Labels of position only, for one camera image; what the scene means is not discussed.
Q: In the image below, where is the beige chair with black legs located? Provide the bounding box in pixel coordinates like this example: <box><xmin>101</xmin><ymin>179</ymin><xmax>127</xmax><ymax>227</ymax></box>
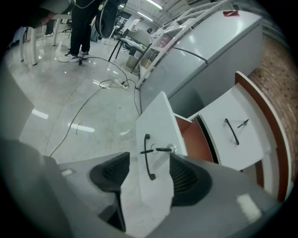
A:
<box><xmin>108</xmin><ymin>29</ymin><xmax>153</xmax><ymax>74</ymax></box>

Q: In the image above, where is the white drawer front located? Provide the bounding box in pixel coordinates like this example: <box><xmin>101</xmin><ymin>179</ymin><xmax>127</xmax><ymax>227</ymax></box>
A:
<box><xmin>190</xmin><ymin>86</ymin><xmax>278</xmax><ymax>172</ymax></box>

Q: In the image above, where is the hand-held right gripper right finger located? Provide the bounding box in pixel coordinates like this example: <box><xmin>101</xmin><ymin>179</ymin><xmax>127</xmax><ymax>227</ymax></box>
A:
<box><xmin>169</xmin><ymin>153</ymin><xmax>213</xmax><ymax>207</ymax></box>

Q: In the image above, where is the white cabinet door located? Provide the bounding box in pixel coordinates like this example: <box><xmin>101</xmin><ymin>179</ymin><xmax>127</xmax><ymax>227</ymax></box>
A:
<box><xmin>136</xmin><ymin>91</ymin><xmax>215</xmax><ymax>210</ymax></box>

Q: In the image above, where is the black round bag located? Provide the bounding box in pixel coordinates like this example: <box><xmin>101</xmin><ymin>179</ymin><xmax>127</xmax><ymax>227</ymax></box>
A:
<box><xmin>95</xmin><ymin>0</ymin><xmax>129</xmax><ymax>39</ymax></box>

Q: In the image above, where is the beige paper bag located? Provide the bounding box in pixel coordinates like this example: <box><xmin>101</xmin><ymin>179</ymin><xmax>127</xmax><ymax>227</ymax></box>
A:
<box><xmin>127</xmin><ymin>54</ymin><xmax>152</xmax><ymax>69</ymax></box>

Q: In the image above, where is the white table frame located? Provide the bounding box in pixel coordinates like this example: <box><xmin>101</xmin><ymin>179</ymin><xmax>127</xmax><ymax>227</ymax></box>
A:
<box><xmin>18</xmin><ymin>13</ymin><xmax>62</xmax><ymax>66</ymax></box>

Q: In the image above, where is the white floor cable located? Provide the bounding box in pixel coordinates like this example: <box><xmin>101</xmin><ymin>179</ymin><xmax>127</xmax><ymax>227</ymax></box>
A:
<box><xmin>46</xmin><ymin>79</ymin><xmax>117</xmax><ymax>159</ymax></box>

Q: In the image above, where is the white desk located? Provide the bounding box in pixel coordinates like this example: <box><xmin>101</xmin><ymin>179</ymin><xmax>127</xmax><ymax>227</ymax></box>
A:
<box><xmin>136</xmin><ymin>71</ymin><xmax>293</xmax><ymax>210</ymax></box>

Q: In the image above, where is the white shelf rack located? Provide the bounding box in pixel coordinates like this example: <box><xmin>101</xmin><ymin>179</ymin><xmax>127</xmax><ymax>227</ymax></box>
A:
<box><xmin>137</xmin><ymin>0</ymin><xmax>233</xmax><ymax>88</ymax></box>

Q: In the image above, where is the white power strip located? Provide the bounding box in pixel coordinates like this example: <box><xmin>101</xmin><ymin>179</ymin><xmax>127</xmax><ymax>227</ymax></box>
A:
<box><xmin>113</xmin><ymin>78</ymin><xmax>129</xmax><ymax>91</ymax></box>

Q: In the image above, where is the black cabinet handle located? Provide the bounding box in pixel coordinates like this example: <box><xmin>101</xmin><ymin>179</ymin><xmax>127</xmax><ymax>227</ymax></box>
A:
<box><xmin>224</xmin><ymin>118</ymin><xmax>240</xmax><ymax>146</ymax></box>
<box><xmin>140</xmin><ymin>133</ymin><xmax>156</xmax><ymax>181</ymax></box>

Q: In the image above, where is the black floor cable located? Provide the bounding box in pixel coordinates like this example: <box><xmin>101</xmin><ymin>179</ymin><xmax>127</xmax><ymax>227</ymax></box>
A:
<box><xmin>81</xmin><ymin>55</ymin><xmax>142</xmax><ymax>117</ymax></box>

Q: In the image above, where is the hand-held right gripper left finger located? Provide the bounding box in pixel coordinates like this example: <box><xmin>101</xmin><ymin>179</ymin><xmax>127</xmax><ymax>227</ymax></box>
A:
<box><xmin>89</xmin><ymin>152</ymin><xmax>130</xmax><ymax>193</ymax></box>

